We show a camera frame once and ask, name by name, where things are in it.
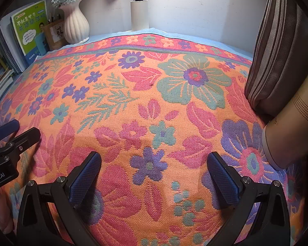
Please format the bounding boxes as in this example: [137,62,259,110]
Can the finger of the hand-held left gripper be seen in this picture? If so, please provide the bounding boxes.
[0,119,20,141]
[0,128,41,157]

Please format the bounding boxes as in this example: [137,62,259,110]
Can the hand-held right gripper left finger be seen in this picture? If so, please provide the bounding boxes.
[17,151,102,246]

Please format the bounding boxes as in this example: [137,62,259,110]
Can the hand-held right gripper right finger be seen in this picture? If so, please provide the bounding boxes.
[207,151,291,246]

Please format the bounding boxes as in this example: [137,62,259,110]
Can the stack of flat books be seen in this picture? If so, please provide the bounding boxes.
[0,68,14,108]

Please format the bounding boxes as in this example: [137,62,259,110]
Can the beige thermos bottle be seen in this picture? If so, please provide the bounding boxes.
[262,82,308,171]

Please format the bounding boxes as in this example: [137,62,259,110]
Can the row of standing books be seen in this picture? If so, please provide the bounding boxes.
[0,4,26,73]

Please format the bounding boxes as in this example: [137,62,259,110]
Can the light blue bookend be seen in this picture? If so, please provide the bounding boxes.
[35,32,50,55]

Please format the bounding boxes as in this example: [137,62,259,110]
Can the floral woven mat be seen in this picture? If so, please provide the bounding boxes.
[0,32,306,246]

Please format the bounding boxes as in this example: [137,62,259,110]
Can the brown pen holder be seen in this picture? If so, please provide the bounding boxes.
[42,19,67,52]

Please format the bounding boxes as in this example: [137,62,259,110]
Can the green cover book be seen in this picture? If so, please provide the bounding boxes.
[11,0,48,57]

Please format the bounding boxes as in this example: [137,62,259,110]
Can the pens in holder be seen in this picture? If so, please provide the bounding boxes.
[48,11,63,24]

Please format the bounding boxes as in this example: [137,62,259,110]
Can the white ribbed vase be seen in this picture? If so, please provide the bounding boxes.
[59,0,90,44]

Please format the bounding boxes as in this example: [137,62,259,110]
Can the grey zip pouch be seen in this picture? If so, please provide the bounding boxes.
[244,0,308,116]

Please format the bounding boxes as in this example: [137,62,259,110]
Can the white desk lamp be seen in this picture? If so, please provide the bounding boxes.
[130,0,151,30]

